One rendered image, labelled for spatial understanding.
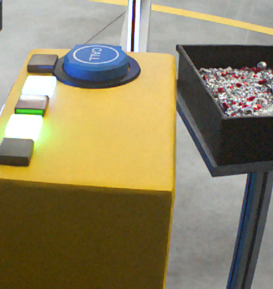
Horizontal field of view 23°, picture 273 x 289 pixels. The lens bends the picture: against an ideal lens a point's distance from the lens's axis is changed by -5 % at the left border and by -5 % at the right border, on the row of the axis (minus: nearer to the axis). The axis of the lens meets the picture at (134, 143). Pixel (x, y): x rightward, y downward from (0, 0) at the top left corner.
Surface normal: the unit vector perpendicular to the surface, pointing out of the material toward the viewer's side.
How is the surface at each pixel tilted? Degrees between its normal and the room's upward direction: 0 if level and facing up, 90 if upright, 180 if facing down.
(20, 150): 0
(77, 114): 0
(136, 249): 90
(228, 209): 0
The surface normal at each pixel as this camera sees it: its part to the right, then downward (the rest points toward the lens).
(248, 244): 0.21, 0.51
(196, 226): 0.04, -0.86
